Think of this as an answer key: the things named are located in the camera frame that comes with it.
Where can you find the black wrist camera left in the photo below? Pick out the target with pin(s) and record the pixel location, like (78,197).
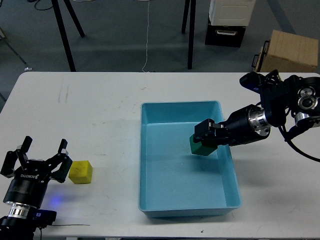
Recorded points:
(43,218)

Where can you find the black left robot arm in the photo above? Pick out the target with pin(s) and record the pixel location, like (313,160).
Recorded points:
(17,225)

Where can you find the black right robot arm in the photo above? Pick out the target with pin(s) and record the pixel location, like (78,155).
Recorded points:
(291,105)

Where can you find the green cube block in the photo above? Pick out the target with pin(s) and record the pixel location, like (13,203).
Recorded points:
(203,147)

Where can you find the white storage box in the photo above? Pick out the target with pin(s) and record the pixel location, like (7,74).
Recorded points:
(231,12)

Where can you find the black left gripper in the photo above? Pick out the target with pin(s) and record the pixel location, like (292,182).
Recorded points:
(30,180)

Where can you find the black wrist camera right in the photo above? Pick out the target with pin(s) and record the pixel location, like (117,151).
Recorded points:
(252,81)

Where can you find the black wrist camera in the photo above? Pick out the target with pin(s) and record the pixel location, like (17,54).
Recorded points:
(252,81)
(43,218)

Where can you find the black table leg left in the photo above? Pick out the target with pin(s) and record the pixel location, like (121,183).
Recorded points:
(62,30)

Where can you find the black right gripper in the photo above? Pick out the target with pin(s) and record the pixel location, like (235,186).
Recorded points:
(244,126)

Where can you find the light blue plastic bin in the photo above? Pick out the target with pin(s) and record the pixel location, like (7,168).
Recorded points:
(173,182)

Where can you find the yellow cube block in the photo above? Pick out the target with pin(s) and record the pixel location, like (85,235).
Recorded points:
(81,172)

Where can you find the black drawer box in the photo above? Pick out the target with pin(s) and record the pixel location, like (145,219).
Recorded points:
(224,36)

